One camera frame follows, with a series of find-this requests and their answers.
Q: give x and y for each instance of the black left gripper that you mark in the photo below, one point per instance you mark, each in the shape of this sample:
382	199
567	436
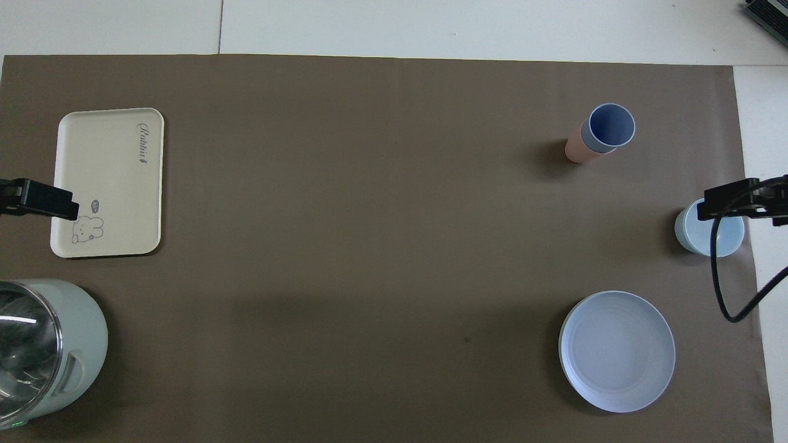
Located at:
11	191

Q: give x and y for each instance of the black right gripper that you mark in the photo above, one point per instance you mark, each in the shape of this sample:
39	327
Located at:
777	197

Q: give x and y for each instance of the blue plastic cup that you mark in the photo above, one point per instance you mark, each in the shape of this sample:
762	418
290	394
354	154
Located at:
609	126

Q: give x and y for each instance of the pink plastic cup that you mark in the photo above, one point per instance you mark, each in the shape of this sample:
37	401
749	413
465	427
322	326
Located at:
575	152

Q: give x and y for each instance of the cream rabbit print tray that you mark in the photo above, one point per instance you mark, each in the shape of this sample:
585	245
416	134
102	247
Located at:
104	160

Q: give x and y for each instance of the light blue bowl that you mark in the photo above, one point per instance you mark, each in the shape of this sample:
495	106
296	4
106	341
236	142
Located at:
692	239

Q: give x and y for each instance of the mint green electric pot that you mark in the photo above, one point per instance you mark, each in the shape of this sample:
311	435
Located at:
86	332

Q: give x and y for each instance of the glass pot lid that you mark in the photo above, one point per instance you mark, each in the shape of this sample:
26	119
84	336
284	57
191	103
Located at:
24	351

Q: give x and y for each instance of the dark grey ridged device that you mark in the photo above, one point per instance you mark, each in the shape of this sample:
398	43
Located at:
769	13

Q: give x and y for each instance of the lavender blue plate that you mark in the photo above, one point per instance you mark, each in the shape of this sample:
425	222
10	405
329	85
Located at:
615	351

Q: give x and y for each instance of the brown table mat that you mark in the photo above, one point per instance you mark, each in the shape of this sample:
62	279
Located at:
369	246

